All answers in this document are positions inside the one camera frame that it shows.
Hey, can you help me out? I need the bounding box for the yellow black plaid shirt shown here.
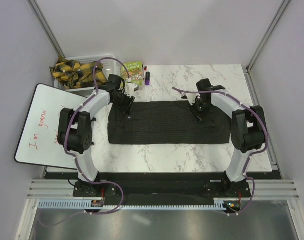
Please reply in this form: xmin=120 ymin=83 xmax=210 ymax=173
xmin=49 ymin=56 xmax=107 ymax=90

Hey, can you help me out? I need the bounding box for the white plastic basket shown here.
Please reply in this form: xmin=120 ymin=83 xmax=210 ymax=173
xmin=53 ymin=54 xmax=119 ymax=97

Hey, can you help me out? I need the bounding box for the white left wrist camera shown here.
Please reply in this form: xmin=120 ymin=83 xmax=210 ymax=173
xmin=124 ymin=79 xmax=139 ymax=97

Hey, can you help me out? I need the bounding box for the right aluminium frame post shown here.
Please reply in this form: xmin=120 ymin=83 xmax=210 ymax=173
xmin=245 ymin=0 xmax=292 ymax=73

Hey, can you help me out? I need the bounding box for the purple black marker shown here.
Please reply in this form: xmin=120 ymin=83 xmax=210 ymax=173
xmin=145 ymin=71 xmax=150 ymax=86

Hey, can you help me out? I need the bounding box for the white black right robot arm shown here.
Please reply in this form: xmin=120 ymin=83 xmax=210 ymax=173
xmin=187 ymin=78 xmax=268 ymax=197

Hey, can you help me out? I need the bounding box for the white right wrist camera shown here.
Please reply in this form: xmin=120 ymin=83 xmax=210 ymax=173
xmin=181 ymin=93 xmax=189 ymax=100

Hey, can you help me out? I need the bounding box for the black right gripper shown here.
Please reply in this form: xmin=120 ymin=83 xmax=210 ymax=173
xmin=187 ymin=98 xmax=212 ymax=123

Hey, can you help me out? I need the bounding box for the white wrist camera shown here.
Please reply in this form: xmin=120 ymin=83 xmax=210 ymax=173
xmin=181 ymin=93 xmax=189 ymax=100
xmin=124 ymin=79 xmax=139 ymax=97

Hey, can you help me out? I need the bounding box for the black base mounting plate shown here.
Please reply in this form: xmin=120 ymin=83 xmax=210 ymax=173
xmin=73 ymin=172 xmax=251 ymax=207

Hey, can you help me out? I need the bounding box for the white slotted cable duct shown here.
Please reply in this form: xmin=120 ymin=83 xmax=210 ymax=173
xmin=37 ymin=199 xmax=240 ymax=211

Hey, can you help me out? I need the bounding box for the left aluminium frame post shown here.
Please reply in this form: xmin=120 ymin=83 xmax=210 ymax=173
xmin=27 ymin=0 xmax=65 ymax=57

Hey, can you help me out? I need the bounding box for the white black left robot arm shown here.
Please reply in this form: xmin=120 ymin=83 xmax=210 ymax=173
xmin=57 ymin=74 xmax=139 ymax=198

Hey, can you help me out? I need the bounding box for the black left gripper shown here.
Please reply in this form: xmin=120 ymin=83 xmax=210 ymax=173
xmin=111 ymin=90 xmax=135 ymax=116

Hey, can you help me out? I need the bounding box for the aluminium frame post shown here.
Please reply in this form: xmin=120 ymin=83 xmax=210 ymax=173
xmin=27 ymin=0 xmax=65 ymax=57
xmin=245 ymin=0 xmax=292 ymax=73

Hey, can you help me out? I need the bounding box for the green paperback book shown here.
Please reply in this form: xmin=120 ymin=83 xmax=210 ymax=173
xmin=120 ymin=61 xmax=143 ymax=87

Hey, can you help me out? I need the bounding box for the red white marker pen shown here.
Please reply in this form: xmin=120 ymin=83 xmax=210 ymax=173
xmin=142 ymin=66 xmax=147 ymax=80

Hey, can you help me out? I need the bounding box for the white whiteboard black frame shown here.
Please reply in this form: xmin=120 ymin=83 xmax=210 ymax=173
xmin=14 ymin=84 xmax=86 ymax=170

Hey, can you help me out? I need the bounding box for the dark striped long sleeve shirt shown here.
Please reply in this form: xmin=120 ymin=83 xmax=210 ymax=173
xmin=107 ymin=101 xmax=231 ymax=145

